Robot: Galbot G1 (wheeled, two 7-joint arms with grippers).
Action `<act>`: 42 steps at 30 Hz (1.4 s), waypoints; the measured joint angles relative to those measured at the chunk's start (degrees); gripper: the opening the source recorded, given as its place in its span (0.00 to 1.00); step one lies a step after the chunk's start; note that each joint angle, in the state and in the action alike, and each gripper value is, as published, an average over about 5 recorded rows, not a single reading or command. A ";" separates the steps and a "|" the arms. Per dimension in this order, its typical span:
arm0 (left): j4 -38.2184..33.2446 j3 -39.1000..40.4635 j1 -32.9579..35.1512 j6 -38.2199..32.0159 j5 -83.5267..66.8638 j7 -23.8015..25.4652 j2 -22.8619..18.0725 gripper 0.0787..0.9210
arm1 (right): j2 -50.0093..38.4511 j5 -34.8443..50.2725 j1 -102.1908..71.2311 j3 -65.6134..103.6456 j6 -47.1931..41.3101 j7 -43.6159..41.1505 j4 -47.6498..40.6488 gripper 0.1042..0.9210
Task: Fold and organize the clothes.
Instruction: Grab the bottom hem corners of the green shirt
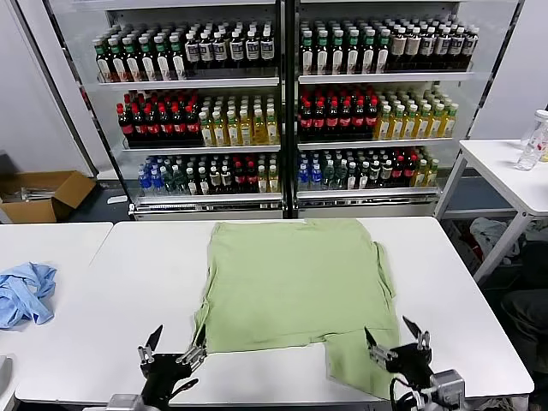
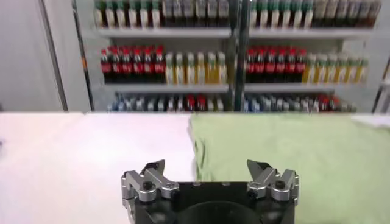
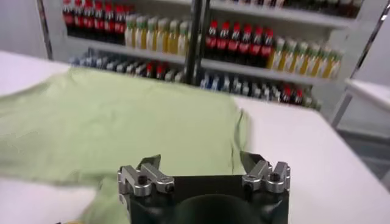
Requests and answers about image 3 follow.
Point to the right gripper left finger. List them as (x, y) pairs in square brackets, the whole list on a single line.
[(134, 179)]

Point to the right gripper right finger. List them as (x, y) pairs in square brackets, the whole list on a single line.
[(274, 179)]

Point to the light green shirt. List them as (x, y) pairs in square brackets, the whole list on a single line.
[(122, 121)]

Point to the red cap cola bottle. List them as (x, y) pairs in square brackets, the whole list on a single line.
[(211, 42), (68, 19), (234, 45), (161, 72), (109, 24), (287, 94), (223, 44), (120, 25), (79, 20), (88, 21), (267, 50), (245, 47), (99, 22), (149, 70), (256, 48), (298, 96)]

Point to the yellow tea bottle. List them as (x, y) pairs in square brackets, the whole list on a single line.
[(151, 38), (299, 62), (287, 60), (173, 41), (275, 58), (183, 42), (141, 36), (163, 39), (310, 64), (130, 35), (322, 67), (334, 68)]

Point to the white side table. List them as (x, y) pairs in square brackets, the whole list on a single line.
[(371, 91)]

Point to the beverage display cooler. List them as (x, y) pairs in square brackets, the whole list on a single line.
[(195, 36)]

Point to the glass cooler door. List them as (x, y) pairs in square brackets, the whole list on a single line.
[(368, 45), (45, 30)]

